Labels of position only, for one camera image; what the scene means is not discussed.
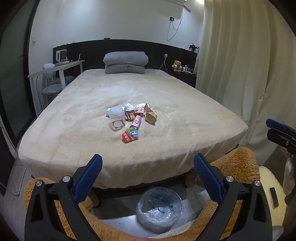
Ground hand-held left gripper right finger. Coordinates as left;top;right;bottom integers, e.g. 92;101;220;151
193;153;273;241

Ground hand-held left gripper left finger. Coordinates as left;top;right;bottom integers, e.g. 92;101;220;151
24;154;103;241

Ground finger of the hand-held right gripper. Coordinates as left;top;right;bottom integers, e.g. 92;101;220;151
267;128;296;153
266;119;296;141

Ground red snack wrapper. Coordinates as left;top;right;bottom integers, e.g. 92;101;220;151
121;131;133;143

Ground bin with clear plastic liner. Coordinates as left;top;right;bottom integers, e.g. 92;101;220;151
135;185;183;234

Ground green blue snack packet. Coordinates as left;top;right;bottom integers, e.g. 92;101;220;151
128;127;140;139

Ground clear plastic cup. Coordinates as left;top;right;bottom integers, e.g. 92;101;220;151
109;106;126;130

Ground pink carton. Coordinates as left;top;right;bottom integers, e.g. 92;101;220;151
129;115;142;129

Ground beige paper bag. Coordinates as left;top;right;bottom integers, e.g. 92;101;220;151
144;103;158;126

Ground person's right hand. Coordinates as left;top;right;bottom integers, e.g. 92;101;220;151
284;158;296;197

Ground brown fuzzy rug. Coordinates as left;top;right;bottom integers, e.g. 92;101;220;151
23;146;285;241

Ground cream curtain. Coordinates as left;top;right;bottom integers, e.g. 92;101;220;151
195;0;296;169

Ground bed with beige blanket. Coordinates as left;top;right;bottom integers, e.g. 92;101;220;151
17;68;249;189

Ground grey cushioned chair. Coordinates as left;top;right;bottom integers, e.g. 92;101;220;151
35;69;63;109
60;75;75;88

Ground cluster of small bottles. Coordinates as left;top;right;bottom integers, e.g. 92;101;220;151
181;65;196;76

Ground grey pillow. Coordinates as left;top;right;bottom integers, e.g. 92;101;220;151
105;65;146;75

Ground brown teddy bear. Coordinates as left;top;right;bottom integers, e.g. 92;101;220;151
171;60;182;73

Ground white desk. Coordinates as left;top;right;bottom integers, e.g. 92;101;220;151
28;60;85;112

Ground grey pillows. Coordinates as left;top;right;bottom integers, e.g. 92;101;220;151
103;51;149;69

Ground black headboard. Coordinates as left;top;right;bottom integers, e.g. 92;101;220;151
53;39;199;88

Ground dark glass door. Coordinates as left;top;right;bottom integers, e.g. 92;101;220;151
0;0;38;149

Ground white air conditioner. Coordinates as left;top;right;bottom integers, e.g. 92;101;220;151
172;0;192;13

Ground white power cable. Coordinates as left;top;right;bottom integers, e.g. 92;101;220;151
166;5;185;42

